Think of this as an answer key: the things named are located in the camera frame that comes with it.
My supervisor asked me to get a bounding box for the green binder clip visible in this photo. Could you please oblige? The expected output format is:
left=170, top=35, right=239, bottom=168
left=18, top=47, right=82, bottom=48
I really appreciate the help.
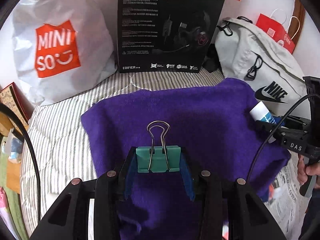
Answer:
left=136, top=121, right=181, bottom=173

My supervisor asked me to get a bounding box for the blue white balm stick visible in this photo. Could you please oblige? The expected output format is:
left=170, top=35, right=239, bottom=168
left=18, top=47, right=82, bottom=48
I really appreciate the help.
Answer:
left=249, top=101, right=280, bottom=124

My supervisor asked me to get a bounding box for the right hand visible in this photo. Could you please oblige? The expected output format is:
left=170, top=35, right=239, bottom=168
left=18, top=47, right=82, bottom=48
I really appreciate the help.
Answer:
left=297, top=154, right=320, bottom=189

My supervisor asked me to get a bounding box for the purple towel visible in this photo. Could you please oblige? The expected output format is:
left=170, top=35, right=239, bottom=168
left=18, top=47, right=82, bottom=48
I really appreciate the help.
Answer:
left=81, top=78, right=290, bottom=239

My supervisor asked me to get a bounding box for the newspaper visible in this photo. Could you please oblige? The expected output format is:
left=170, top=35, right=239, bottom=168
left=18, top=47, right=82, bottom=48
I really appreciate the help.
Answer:
left=265, top=152, right=310, bottom=239

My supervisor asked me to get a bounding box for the striped bed quilt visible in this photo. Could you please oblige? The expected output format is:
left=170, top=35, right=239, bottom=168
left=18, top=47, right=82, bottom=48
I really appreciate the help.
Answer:
left=19, top=67, right=226, bottom=237

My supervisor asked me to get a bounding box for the white Nike waist bag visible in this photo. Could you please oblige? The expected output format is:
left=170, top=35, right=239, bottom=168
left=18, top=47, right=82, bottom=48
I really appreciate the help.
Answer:
left=214, top=17, right=306, bottom=115

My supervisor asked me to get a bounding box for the red paper bag right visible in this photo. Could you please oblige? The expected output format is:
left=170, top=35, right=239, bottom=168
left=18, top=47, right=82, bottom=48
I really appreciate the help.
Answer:
left=256, top=9, right=300, bottom=54

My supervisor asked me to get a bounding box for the patterned brown book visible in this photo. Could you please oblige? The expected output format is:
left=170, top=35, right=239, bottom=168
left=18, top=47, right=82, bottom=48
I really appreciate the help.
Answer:
left=1, top=82, right=31, bottom=126

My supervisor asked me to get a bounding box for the black headset box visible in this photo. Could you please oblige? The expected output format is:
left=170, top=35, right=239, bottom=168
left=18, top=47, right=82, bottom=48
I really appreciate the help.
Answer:
left=117, top=0, right=225, bottom=73

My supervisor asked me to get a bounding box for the white Miniso plastic bag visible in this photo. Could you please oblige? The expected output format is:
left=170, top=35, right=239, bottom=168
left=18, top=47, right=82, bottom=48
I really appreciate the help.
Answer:
left=12, top=0, right=116, bottom=105

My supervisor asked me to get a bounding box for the black cable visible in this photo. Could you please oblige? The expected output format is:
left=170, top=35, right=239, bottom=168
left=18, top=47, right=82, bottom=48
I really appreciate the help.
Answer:
left=0, top=102, right=42, bottom=224

